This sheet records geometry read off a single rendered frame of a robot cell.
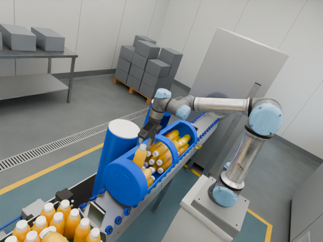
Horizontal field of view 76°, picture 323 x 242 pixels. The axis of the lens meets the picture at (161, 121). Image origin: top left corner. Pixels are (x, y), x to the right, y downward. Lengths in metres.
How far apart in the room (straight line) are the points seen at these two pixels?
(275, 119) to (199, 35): 5.54
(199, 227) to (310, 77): 4.96
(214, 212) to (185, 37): 5.69
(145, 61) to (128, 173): 3.69
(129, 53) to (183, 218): 4.13
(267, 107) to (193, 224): 0.80
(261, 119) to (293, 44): 4.97
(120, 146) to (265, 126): 1.20
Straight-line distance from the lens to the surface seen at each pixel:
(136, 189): 1.22
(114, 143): 1.77
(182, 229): 1.42
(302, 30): 5.82
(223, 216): 1.25
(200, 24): 6.32
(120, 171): 1.23
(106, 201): 1.40
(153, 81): 4.61
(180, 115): 1.00
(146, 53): 4.66
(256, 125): 0.89
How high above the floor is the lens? 2.04
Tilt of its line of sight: 28 degrees down
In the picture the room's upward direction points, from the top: 21 degrees clockwise
